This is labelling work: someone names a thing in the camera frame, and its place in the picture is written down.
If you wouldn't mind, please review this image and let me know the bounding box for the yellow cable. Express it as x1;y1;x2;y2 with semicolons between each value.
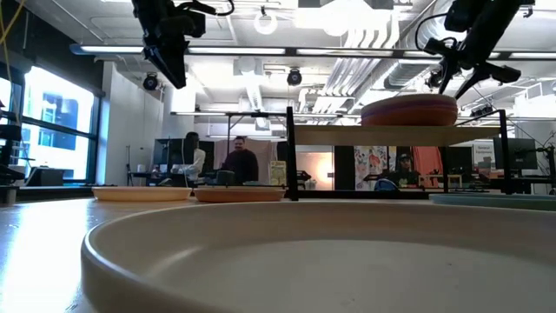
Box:
0;0;27;127

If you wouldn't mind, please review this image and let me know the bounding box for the orange plate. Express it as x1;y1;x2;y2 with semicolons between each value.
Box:
361;108;459;128

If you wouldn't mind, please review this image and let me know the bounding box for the person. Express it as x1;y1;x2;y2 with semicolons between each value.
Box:
221;135;261;186
171;131;208;188
381;152;429;191

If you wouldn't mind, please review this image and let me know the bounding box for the white ring lamp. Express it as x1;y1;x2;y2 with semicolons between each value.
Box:
253;12;279;36

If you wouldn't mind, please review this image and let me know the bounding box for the grey plate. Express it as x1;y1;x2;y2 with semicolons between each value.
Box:
80;200;556;313

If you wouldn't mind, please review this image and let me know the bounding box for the orange curtain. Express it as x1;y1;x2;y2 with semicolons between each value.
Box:
412;146;444;177

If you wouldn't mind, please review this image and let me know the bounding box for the colourful poster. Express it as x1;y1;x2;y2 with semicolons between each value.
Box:
354;145;390;191

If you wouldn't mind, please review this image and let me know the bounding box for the tan plate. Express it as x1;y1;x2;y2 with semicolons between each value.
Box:
193;185;287;203

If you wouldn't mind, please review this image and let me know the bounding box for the large window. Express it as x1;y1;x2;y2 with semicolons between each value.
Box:
0;64;103;183

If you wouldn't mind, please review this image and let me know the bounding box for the white sign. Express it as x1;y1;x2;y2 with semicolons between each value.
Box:
473;141;496;173

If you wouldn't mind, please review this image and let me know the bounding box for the wooden shelf with black legs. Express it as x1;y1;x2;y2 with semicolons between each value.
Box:
285;106;513;202

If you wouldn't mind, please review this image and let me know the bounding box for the yellow-green sign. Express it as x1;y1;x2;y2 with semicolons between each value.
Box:
268;160;288;187

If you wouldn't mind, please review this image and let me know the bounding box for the black computer monitor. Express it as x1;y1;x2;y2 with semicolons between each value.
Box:
152;137;195;175
493;137;539;171

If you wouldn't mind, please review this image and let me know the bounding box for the pale pink plate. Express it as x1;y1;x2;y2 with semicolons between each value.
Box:
91;185;193;203

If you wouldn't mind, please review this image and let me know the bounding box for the teal plate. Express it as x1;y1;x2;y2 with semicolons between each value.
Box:
428;192;556;213

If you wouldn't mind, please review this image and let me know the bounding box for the ceiling light strip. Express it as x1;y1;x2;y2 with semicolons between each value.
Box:
187;46;287;56
71;43;144;57

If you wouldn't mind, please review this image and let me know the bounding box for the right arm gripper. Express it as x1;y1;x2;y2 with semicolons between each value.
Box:
423;37;522;100

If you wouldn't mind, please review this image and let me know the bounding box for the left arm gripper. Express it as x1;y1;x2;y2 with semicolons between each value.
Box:
138;8;208;90

